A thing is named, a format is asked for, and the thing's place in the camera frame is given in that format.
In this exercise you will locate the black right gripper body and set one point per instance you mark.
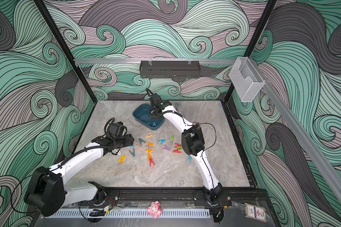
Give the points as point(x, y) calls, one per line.
point(154, 114)

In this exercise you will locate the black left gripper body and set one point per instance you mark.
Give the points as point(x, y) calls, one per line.
point(124, 141)

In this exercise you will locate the yellow clothespin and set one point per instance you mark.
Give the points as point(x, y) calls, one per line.
point(121, 160)

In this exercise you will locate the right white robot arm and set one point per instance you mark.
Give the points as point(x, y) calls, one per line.
point(192, 142)

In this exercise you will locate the teal storage box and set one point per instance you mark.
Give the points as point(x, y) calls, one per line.
point(142, 115)

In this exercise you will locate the rhinestone silver microphone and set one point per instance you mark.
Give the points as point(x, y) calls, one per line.
point(179, 108)

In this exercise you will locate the dark teal clothespin lower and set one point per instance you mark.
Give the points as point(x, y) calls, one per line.
point(132, 152)

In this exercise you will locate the tan clothespin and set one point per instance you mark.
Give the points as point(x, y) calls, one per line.
point(150, 134)

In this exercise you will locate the grey clothespin centre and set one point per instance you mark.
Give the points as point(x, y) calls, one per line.
point(169, 144)

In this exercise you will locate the orange clothespin upper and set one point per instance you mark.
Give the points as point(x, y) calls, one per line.
point(149, 144)

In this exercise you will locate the orange clothespin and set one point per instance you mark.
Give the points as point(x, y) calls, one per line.
point(149, 156)
point(148, 151)
point(149, 144)

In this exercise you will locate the orange clothespin middle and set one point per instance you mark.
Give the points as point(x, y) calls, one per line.
point(148, 151)

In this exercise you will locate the orange clothespin lower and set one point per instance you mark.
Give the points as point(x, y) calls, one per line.
point(149, 156)

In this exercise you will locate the red clothespin lower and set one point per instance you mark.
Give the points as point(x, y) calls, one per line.
point(151, 162)

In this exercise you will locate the light teal clothespin right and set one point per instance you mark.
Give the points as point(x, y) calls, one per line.
point(188, 159)

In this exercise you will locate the pink pig plush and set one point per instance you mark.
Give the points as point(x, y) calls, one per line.
point(154, 209)

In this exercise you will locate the badge card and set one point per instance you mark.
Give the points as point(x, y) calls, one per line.
point(255, 212)

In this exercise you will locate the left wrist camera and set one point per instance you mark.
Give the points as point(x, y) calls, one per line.
point(116, 129)

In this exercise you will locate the black wall tray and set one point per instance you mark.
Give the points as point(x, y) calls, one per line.
point(169, 69)

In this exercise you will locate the aluminium rail back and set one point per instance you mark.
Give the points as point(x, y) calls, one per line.
point(150, 60)

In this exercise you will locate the aluminium rail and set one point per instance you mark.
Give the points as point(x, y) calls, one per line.
point(281, 101)
point(150, 60)

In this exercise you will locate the clear plastic wall holder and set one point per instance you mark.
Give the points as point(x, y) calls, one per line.
point(246, 78)

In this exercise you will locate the white slotted cable duct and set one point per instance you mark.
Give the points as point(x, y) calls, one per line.
point(134, 213)

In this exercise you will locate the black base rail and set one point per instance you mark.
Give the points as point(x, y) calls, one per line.
point(192, 195)

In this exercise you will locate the black corner frame post left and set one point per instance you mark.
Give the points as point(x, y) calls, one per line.
point(56, 32)

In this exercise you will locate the black corner frame post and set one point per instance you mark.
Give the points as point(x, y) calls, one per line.
point(56, 32)
point(254, 40)

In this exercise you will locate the black corner frame post right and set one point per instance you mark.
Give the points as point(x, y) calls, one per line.
point(254, 40)

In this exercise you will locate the aluminium rail right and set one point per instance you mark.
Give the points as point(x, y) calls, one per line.
point(281, 101)

